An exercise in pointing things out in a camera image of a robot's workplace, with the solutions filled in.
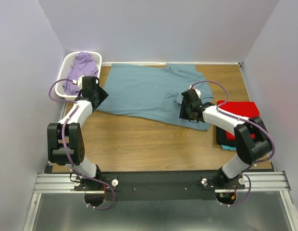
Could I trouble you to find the blue-grey t shirt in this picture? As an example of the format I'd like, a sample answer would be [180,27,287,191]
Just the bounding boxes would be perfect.
[97,64,213,131]

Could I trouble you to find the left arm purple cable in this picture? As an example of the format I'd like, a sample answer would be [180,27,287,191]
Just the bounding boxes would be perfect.
[48,78,116,210]

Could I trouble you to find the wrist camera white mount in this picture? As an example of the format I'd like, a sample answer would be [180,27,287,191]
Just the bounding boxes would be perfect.
[190,88,201,98]
[72,75,85,89]

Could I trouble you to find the folded black t shirt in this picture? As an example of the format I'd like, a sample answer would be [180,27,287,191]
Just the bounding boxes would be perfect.
[216,127,236,147]

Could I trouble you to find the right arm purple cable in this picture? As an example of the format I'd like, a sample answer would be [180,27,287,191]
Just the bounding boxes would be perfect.
[188,80,277,207]

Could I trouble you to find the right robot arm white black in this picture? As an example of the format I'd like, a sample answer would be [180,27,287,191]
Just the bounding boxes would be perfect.
[179,88,275,189]

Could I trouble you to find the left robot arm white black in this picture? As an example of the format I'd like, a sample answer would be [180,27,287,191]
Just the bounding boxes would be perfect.
[47,76,111,190]

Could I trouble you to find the white perforated plastic basket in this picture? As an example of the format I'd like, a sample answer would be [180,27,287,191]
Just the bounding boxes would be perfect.
[55,51,102,100]

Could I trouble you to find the folded teal t shirt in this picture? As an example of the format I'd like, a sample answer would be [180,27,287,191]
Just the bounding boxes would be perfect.
[221,145,236,151]

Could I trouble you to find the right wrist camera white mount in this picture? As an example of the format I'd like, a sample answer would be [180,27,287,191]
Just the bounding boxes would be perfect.
[190,88,201,98]

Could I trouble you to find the aluminium extrusion frame rail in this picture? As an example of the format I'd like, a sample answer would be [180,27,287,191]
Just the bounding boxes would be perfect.
[23,101,298,231]

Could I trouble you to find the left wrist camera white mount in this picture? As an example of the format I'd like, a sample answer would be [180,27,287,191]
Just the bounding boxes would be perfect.
[72,75,85,89]

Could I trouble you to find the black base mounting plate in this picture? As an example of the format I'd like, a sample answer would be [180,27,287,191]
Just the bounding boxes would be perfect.
[73,170,245,207]

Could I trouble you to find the folded red t shirt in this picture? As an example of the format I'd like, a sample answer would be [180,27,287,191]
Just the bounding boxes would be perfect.
[220,101,260,140]

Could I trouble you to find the purple t shirt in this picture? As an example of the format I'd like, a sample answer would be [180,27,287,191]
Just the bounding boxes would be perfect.
[63,52,99,96]

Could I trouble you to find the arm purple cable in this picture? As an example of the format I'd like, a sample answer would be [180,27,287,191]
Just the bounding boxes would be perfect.
[188,80,277,207]
[48,78,116,210]

